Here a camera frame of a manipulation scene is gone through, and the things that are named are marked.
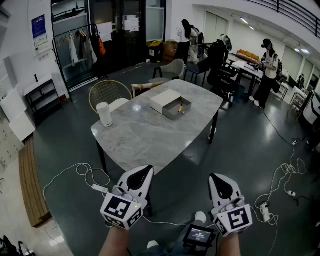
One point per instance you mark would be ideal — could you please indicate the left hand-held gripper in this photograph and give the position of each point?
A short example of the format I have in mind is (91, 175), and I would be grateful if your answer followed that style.
(117, 207)

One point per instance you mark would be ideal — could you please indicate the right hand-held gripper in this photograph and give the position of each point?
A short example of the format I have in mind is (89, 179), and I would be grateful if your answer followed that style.
(237, 217)

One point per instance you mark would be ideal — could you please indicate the person's right forearm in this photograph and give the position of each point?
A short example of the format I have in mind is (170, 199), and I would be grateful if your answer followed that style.
(230, 246)

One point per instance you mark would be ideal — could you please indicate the person's left forearm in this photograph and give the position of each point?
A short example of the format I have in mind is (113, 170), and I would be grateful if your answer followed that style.
(113, 242)

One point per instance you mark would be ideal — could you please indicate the brown cardboard box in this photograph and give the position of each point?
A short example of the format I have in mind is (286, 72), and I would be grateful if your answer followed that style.
(170, 51)

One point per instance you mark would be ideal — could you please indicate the person's right shoe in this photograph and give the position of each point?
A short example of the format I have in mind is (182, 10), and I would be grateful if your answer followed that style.
(200, 217)

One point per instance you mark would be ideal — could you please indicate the person's shoe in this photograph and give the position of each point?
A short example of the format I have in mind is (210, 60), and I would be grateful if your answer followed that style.
(200, 217)
(152, 244)

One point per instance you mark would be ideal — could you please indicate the white power strip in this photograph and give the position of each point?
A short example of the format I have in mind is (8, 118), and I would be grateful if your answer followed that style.
(265, 212)

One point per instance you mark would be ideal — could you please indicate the black chest-mounted screen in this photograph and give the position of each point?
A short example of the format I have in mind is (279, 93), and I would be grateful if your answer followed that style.
(198, 235)

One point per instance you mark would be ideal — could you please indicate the person's left shoe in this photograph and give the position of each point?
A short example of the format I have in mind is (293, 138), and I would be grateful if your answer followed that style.
(152, 244)

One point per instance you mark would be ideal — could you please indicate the person's legs in jeans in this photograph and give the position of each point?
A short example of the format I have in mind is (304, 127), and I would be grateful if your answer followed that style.
(176, 240)

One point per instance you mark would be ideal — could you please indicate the white plug socket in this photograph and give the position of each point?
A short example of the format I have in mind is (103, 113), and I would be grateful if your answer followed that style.
(291, 193)

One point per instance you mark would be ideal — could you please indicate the white ribbed cylindrical canister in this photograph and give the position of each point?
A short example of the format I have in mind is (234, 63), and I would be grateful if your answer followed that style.
(104, 115)

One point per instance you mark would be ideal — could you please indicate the wooden slatted platform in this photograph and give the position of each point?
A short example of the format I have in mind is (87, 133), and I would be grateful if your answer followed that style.
(31, 185)

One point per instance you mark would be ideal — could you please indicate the black shelf unit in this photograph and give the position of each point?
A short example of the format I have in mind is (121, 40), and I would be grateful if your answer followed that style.
(47, 102)

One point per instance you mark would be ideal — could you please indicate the white and black machine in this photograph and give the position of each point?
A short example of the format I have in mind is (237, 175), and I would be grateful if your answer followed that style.
(312, 110)

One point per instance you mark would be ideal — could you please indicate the grey upholstered chair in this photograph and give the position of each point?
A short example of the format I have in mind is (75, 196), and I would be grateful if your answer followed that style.
(172, 67)

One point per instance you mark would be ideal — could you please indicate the white desk black legs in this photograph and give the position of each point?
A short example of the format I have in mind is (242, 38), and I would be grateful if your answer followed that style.
(246, 67)

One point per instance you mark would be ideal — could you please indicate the dark blue chair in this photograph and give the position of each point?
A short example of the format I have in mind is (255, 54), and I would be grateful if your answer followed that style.
(202, 65)

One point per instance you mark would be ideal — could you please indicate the black office chair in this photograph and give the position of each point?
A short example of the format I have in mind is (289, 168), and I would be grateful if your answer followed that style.
(216, 62)
(7, 246)

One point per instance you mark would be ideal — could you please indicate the black bin yellow lid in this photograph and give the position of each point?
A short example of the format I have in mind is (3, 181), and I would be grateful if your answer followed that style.
(155, 52)

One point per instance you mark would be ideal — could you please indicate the black framed glass entrance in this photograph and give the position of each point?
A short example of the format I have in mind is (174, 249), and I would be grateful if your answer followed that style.
(117, 50)

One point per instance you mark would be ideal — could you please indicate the orange sofa cushion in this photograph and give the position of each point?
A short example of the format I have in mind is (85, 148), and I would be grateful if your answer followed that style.
(247, 55)

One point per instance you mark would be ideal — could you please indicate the orange hanging garment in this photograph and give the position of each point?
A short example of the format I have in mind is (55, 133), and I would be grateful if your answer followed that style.
(102, 47)

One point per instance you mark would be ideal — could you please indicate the grey hanging coat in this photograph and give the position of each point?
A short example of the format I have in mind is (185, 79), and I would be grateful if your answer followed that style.
(87, 50)

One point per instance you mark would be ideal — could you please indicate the black clothes rack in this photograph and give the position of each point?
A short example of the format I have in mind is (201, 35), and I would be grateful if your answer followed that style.
(59, 63)

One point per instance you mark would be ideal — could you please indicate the white hanging garment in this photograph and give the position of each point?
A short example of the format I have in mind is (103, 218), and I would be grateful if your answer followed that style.
(73, 51)

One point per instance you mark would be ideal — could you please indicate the white paper notice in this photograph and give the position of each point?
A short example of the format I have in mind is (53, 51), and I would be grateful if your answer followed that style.
(131, 23)
(104, 32)

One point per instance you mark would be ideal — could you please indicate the black balcony railing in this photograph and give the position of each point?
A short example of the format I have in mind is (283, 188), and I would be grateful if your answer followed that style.
(310, 23)

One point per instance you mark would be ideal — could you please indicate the small white wall sign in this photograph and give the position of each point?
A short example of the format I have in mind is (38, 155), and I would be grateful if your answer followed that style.
(44, 54)

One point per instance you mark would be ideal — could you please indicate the blue and white wall poster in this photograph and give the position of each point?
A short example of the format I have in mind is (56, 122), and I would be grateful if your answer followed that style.
(38, 27)

